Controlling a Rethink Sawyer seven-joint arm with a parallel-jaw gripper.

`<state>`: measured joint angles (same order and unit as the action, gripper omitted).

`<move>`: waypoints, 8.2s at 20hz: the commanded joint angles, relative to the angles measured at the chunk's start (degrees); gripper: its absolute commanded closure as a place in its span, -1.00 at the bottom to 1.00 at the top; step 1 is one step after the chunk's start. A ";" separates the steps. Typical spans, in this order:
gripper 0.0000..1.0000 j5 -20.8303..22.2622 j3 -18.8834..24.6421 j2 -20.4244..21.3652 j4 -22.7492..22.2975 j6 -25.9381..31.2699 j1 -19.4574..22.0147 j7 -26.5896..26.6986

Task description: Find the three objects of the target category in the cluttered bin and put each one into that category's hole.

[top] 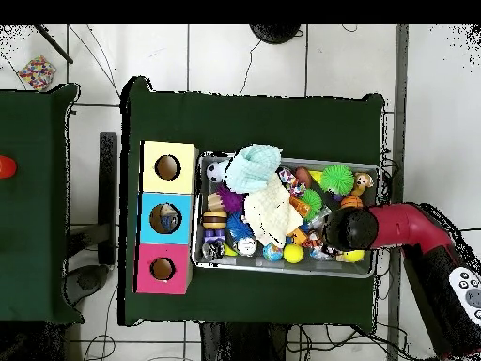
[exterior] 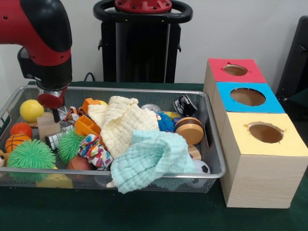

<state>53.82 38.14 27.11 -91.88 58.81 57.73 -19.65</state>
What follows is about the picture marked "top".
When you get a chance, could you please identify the cream yellow waffle cloth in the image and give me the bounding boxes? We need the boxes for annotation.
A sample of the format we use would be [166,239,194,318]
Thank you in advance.
[243,174,305,248]

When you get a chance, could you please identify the mint green waffle cloth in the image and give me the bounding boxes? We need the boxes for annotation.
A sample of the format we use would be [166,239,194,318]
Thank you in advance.
[224,144,286,194]

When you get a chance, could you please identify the clear blue packet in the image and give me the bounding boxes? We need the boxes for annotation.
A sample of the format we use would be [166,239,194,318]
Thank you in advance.
[156,213,178,233]

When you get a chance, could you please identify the green spiky rubber ball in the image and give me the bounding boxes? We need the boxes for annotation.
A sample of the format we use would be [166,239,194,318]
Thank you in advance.
[320,164,355,196]

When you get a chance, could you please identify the shallow clear mesh bin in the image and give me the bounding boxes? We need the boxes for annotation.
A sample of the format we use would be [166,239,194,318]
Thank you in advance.
[192,152,380,279]

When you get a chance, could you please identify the wooden box with three holes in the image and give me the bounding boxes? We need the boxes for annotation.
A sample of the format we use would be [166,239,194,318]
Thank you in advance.
[134,140,200,294]

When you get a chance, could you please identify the purple spiky ball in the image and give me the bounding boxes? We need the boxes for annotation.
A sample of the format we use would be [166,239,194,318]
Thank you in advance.
[217,183,248,215]

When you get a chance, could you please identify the blue spiky ball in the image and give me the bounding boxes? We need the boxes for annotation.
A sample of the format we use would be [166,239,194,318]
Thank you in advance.
[227,212,256,241]

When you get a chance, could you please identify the brown wooden yo-yo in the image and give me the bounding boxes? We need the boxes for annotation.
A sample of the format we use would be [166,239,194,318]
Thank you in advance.
[202,210,228,230]

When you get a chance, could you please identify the small soccer ball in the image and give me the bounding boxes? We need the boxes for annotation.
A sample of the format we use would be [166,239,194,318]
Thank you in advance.
[206,160,228,184]

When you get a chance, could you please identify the small green spiky ball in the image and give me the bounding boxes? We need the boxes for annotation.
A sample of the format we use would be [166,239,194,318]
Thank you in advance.
[300,187,324,222]

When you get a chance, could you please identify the yellow ball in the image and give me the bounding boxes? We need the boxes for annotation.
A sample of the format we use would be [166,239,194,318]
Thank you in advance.
[284,243,305,264]

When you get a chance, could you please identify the dark green table cloth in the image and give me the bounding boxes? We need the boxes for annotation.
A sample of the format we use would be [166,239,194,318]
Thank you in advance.
[119,74,386,336]

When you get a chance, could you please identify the orange mini basketball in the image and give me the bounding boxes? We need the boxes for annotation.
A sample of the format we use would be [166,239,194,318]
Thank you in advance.
[340,195,365,211]

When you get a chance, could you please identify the black upright panel stand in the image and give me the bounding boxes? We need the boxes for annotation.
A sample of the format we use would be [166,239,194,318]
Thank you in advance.
[64,131,120,306]

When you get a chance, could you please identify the black round floor base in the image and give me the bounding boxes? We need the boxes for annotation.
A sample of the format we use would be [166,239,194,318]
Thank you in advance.
[249,24,303,45]

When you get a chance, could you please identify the dark green side table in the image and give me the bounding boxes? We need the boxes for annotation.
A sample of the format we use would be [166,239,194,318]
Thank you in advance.
[0,84,83,324]

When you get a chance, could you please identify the red round disc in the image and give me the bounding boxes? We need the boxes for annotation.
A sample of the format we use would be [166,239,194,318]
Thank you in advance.
[0,155,18,180]

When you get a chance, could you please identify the multicoloured speckled toy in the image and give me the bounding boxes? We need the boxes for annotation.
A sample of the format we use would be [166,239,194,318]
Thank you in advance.
[16,55,57,91]

